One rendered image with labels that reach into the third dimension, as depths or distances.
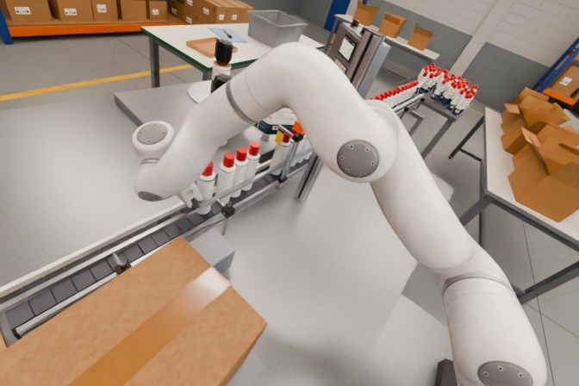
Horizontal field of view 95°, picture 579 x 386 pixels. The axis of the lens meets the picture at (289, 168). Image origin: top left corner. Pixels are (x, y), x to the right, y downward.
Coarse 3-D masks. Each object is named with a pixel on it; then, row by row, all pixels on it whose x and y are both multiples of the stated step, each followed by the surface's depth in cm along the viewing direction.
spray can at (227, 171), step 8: (224, 160) 81; (232, 160) 81; (224, 168) 82; (232, 168) 83; (224, 176) 83; (232, 176) 84; (216, 184) 88; (224, 184) 86; (232, 184) 88; (216, 192) 89; (224, 200) 91
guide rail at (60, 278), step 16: (256, 176) 96; (224, 192) 86; (192, 208) 78; (160, 224) 71; (128, 240) 66; (96, 256) 61; (64, 272) 57; (80, 272) 59; (48, 288) 55; (16, 304) 51
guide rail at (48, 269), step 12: (180, 204) 83; (156, 216) 78; (132, 228) 73; (108, 240) 69; (84, 252) 66; (60, 264) 62; (24, 276) 58; (36, 276) 59; (0, 288) 55; (12, 288) 57
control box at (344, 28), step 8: (344, 24) 83; (344, 32) 81; (352, 32) 78; (336, 40) 85; (360, 40) 73; (336, 48) 85; (384, 48) 75; (328, 56) 90; (336, 56) 85; (352, 56) 76; (384, 56) 77; (344, 64) 80; (376, 64) 78; (376, 72) 80; (368, 80) 81; (368, 88) 83
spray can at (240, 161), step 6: (240, 150) 84; (246, 150) 85; (240, 156) 84; (234, 162) 86; (240, 162) 86; (246, 162) 87; (240, 168) 87; (234, 174) 88; (240, 174) 89; (234, 180) 90; (240, 180) 91; (234, 192) 94
